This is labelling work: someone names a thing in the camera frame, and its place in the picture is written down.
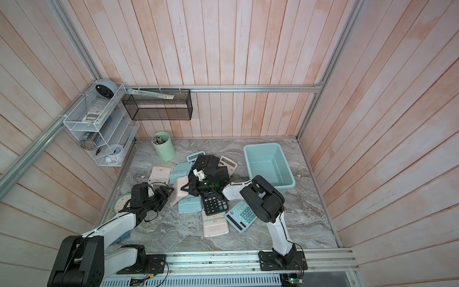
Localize pale pink calculator back left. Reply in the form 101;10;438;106
148;165;175;185

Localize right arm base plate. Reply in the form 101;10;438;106
258;248;308;271

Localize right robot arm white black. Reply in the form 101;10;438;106
180;167;304;270

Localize black calculator face up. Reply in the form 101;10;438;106
203;193;229;216

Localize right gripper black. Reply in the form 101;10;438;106
181;177;217;198

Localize green round desk clock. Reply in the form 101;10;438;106
112;193;131;214

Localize teal calculator tilted in pile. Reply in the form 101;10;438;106
169;161;194;185

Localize grey round alarm clock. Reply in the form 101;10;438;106
95;79;118;99

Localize aluminium front rail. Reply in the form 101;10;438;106
100;247;359;279

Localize pink calculator under black one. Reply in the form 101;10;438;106
202;210;229;237

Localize black wire mesh basket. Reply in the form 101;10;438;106
122;88;193;121

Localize ruler on black basket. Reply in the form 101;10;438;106
126;88;175;100

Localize teal plastic storage box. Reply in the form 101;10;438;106
243;143;296;194

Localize teal calculator back of pile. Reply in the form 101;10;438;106
186;151;206;162

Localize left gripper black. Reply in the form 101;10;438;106
143;185;174;212

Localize white mug on shelf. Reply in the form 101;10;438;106
105;144;124;165

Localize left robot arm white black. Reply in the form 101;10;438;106
47;182;175;287

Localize pens in cup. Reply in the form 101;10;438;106
152;136;164;145

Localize teal calculator face up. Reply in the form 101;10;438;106
225;200;257;233

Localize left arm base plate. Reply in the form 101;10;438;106
116;254;166;276

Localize mint green pen cup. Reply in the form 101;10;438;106
153;132;176;161

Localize white wire mesh shelf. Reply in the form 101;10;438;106
63;81;139;167

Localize black calculator top of pile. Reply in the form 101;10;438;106
192;155;219;174

